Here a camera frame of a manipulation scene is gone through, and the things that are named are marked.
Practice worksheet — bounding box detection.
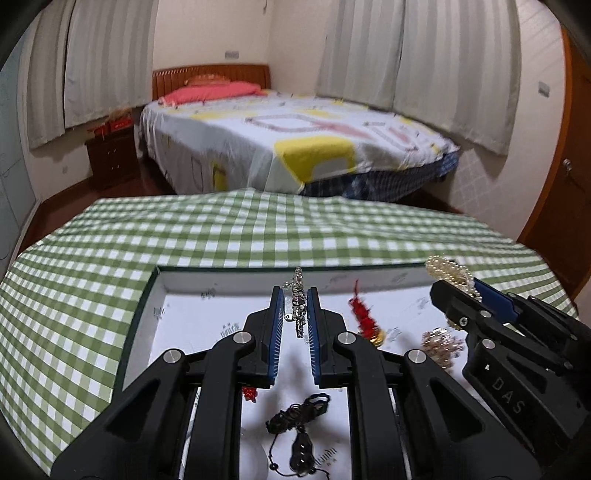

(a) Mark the silver chain bracelet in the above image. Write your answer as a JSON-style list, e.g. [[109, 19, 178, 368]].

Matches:
[[281, 267, 309, 339]]

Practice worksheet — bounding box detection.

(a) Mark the pearl necklace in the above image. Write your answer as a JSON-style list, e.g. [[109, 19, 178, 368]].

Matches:
[[425, 256, 484, 304]]

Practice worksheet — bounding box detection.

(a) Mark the black cord pendant necklace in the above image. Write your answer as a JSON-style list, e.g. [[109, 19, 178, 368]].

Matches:
[[265, 393, 332, 478]]

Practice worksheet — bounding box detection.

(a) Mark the dark wooden nightstand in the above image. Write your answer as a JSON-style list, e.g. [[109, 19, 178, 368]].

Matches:
[[85, 124, 139, 190]]

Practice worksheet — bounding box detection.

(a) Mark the pink pillow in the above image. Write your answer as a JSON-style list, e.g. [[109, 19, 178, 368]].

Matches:
[[159, 80, 269, 106]]

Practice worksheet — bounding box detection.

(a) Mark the wooden door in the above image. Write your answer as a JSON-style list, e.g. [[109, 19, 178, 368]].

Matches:
[[517, 28, 591, 298]]

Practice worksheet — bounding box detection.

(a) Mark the bed with patterned cover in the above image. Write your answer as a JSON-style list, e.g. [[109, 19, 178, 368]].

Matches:
[[139, 88, 462, 202]]

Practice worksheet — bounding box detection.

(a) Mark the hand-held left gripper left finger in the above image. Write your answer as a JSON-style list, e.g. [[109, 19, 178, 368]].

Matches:
[[50, 285, 283, 480]]

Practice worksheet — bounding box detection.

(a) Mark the white curtain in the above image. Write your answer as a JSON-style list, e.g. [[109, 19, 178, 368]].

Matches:
[[25, 0, 75, 149], [316, 0, 407, 112], [62, 0, 155, 130], [392, 0, 522, 156]]

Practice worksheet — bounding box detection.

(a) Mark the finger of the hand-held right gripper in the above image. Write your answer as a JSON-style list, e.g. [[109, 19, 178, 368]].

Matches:
[[472, 278, 579, 339], [430, 279, 505, 352]]

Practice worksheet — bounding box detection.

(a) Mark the green checked tablecloth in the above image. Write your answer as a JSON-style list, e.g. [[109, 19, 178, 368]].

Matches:
[[0, 188, 581, 477]]

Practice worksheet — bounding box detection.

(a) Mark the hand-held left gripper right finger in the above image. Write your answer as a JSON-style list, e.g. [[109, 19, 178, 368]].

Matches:
[[306, 286, 541, 480]]

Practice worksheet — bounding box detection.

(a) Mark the red knot tassel charm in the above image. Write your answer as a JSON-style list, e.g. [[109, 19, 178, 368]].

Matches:
[[347, 278, 387, 348]]

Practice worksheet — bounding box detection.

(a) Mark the crystal bead bracelet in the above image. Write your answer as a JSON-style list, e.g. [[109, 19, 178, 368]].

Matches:
[[421, 327, 465, 369]]

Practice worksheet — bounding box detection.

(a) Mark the wooden headboard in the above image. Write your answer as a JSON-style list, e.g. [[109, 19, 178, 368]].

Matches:
[[152, 64, 271, 100]]

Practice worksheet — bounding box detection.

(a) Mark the grey sliding wardrobe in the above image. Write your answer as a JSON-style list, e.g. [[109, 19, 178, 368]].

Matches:
[[0, 60, 40, 269]]

